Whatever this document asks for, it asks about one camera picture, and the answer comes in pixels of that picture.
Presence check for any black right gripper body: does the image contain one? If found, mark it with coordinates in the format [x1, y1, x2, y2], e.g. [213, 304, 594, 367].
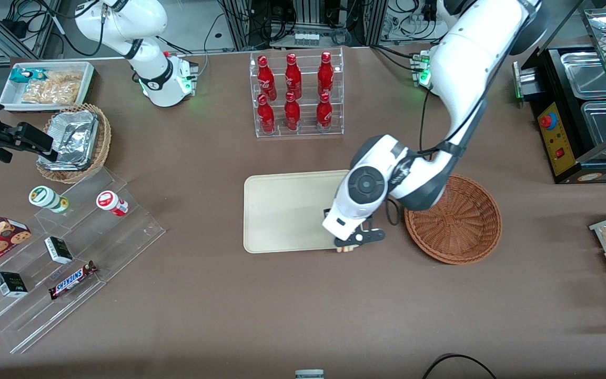
[0, 122, 54, 163]

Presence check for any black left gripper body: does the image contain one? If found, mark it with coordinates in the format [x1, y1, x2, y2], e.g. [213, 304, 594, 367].
[324, 208, 387, 248]

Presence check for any light wicker basket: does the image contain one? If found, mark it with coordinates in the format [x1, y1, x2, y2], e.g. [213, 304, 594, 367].
[36, 103, 112, 184]

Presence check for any beige plastic tray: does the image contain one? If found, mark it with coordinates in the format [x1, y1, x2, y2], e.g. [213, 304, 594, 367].
[243, 169, 356, 254]

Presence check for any round brown wicker basket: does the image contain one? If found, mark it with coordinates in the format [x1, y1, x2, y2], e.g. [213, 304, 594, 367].
[404, 174, 503, 265]

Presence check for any aluminium foil container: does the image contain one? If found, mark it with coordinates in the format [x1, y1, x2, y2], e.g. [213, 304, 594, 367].
[39, 110, 99, 171]

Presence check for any white rectangular snack bin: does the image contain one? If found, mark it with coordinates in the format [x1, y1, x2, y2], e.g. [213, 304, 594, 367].
[0, 61, 96, 112]

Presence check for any clear bag of crackers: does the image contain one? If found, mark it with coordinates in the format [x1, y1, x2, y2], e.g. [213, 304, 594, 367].
[21, 71, 84, 105]

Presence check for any white green lidded cup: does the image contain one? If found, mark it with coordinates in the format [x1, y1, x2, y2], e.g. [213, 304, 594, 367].
[28, 186, 69, 214]

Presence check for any teal snack packet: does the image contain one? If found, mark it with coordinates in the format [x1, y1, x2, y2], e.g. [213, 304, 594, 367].
[9, 67, 46, 84]

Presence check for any white red lidded cup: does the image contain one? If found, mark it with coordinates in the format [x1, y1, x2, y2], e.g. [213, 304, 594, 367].
[96, 191, 129, 217]

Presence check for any small black box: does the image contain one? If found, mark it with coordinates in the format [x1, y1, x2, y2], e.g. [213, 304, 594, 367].
[0, 272, 29, 298]
[44, 236, 74, 265]

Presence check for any clear acrylic bottle rack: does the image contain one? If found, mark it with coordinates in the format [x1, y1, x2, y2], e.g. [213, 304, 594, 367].
[250, 47, 345, 138]

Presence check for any red soda bottle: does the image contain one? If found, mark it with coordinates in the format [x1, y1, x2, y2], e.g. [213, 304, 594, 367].
[257, 94, 276, 134]
[285, 53, 302, 99]
[317, 51, 335, 97]
[284, 91, 301, 132]
[257, 55, 277, 102]
[316, 92, 334, 132]

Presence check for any clear acrylic stepped shelf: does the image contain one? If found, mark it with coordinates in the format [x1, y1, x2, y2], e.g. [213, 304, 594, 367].
[0, 166, 166, 355]

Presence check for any Snickers chocolate bar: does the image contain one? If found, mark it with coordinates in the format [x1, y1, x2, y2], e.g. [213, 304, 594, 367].
[48, 261, 98, 301]

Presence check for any black food warmer machine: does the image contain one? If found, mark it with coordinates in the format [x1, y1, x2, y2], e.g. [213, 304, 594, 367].
[512, 45, 606, 185]

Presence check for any black cable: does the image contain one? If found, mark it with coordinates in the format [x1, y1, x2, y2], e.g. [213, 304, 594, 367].
[421, 353, 498, 379]

